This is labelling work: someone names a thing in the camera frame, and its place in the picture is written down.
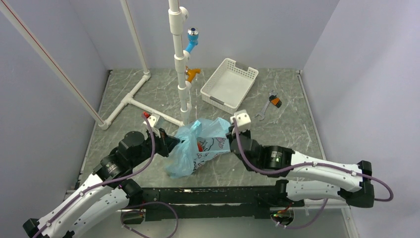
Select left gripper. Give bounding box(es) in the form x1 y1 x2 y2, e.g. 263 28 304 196
131 126 180 167

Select light blue plastic bag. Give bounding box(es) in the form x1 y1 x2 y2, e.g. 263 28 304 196
165 118 230 179

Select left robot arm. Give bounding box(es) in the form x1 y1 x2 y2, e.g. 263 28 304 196
23 128 181 238

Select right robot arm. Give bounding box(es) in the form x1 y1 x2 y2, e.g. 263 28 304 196
226 126 375 208

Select silver wrench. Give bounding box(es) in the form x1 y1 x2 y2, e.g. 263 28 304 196
255 90 277 121

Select orange black small tool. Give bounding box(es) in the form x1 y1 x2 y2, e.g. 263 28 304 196
269 95 282 108

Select white plastic basket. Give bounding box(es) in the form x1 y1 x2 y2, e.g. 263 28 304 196
200 58 259 114

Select orange pipe fitting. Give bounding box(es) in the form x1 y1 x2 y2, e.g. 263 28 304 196
185 66 201 83

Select blue pipe fitting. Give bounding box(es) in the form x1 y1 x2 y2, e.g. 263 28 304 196
185 27 199 54

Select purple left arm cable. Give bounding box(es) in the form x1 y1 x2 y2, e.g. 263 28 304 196
33 115 157 238

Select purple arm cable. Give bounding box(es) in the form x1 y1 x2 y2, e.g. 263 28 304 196
232 119 394 202
33 115 157 238

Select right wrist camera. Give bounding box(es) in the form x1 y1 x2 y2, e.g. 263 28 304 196
229 110 251 131

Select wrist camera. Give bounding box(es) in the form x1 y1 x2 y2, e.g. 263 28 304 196
229 110 251 131
143 112 161 138

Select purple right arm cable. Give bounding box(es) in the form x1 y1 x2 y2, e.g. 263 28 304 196
232 119 394 202

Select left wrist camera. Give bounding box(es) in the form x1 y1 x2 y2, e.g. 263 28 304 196
143 112 161 138

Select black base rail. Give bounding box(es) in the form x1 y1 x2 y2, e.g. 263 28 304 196
127 185 304 221

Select white PVC pipe frame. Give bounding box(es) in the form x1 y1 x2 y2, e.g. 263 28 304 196
0 0 186 135

